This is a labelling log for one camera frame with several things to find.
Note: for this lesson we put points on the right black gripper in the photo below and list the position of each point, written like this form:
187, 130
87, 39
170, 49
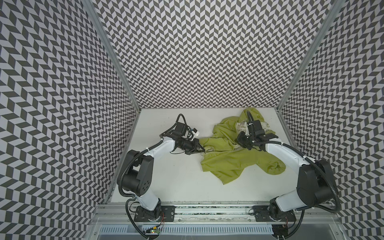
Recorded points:
248, 141

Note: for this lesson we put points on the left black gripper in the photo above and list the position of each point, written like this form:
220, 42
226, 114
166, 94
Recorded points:
193, 146

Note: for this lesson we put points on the green jacket with printed lining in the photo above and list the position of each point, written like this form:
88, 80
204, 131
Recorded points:
226, 159

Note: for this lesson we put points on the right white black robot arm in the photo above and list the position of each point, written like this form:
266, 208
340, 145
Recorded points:
316, 186

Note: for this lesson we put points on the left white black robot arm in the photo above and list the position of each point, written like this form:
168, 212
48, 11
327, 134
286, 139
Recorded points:
135, 176

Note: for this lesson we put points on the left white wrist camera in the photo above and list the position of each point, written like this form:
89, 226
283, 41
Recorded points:
192, 134

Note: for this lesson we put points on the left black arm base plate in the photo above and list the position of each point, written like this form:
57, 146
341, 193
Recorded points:
162, 213

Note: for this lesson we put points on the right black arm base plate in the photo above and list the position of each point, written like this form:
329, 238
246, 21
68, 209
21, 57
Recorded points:
272, 214

